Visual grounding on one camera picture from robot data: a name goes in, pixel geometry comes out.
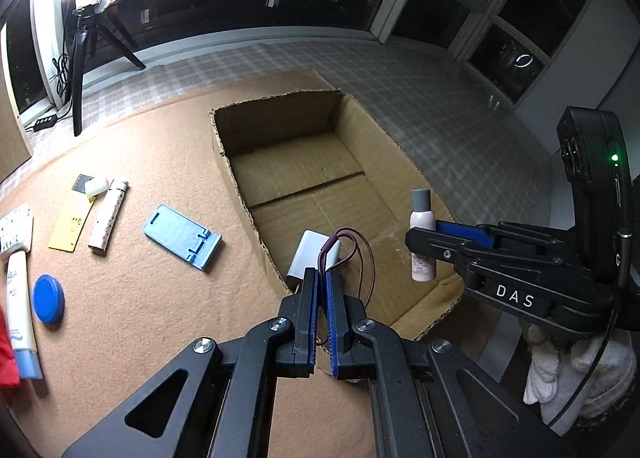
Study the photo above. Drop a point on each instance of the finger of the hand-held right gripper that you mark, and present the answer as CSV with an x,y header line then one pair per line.
x,y
440,248
462,232

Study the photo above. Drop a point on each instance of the small white block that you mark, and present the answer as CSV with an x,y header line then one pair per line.
x,y
96,188

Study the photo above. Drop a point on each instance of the red snack packet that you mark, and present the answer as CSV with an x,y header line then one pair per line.
x,y
7,353

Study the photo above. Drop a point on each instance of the white window mullion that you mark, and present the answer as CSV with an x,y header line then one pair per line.
x,y
397,2

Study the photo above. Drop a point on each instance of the white sunscreen tube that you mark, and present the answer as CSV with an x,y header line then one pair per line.
x,y
21,308

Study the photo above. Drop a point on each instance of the cardboard box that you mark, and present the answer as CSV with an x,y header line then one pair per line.
x,y
300,172

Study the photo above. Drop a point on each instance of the checked tablecloth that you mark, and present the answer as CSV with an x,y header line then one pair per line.
x,y
410,87

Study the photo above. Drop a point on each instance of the white tissue pack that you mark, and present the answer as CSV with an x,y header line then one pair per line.
x,y
14,228

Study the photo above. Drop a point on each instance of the small white grey-capped bottle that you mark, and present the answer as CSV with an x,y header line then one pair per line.
x,y
421,218

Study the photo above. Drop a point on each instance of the wooden board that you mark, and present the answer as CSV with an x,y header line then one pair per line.
x,y
12,137

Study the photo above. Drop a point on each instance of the yellow card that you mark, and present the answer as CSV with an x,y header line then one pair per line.
x,y
70,225

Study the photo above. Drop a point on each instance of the blue phone stand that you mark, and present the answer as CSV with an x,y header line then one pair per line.
x,y
177,235

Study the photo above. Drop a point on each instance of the black tripod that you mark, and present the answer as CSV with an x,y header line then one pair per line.
x,y
80,62

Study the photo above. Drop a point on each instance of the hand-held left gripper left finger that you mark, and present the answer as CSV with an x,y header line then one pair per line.
x,y
306,310

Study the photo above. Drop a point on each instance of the person's right hand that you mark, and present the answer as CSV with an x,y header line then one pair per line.
x,y
575,368

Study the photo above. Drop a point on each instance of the white floral lighter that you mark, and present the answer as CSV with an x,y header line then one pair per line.
x,y
107,218

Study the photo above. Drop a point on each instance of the blue round lid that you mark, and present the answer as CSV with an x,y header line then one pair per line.
x,y
48,299

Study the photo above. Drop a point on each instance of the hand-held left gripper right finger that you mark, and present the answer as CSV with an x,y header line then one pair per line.
x,y
331,318

